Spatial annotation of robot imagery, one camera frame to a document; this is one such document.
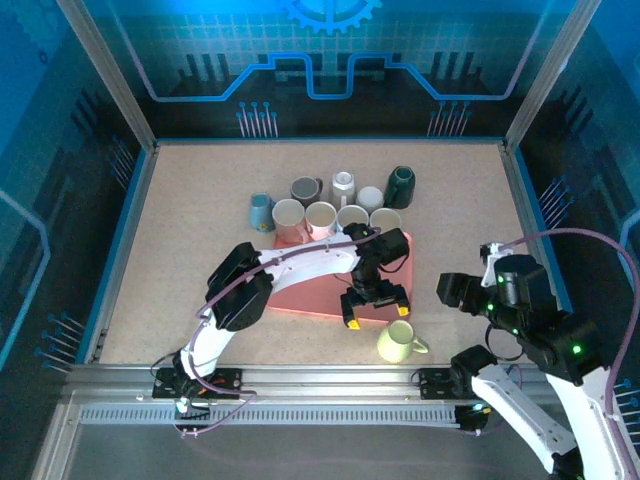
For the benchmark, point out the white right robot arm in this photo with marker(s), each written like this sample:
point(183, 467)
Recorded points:
point(500, 395)

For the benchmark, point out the pink plastic tray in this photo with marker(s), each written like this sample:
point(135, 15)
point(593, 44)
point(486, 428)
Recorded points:
point(310, 295)

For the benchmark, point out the tan mug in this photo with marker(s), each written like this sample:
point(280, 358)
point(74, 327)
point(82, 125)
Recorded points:
point(385, 219)

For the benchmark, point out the pale blue-grey mug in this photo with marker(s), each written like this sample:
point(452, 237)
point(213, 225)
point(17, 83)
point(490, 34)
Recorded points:
point(351, 215)

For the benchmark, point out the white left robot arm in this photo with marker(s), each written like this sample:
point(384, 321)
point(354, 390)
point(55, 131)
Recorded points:
point(300, 265)

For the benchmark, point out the dark green mug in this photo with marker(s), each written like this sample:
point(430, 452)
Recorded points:
point(400, 187)

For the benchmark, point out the pale pink mug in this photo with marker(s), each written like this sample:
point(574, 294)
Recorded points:
point(320, 216)

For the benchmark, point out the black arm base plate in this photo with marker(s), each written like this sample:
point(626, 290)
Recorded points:
point(432, 382)
point(225, 381)

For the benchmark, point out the dark grey mug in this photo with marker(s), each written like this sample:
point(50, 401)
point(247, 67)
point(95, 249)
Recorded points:
point(306, 189)

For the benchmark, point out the aluminium side rail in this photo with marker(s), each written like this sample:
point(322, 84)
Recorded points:
point(117, 250)
point(530, 225)

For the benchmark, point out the plain white mug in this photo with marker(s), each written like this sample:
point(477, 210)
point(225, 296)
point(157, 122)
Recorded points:
point(370, 198)

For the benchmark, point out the light blue mug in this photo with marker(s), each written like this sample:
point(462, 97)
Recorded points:
point(260, 212)

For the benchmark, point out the aluminium frame post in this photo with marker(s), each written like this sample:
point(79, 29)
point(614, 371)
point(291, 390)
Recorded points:
point(550, 75)
point(107, 75)

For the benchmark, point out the light green mug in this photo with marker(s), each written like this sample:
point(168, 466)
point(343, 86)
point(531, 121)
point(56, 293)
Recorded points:
point(397, 342)

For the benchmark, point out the grey and white mug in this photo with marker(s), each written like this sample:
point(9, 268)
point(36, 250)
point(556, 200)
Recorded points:
point(343, 186)

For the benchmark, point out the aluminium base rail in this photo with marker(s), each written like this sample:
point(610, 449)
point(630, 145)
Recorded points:
point(325, 377)

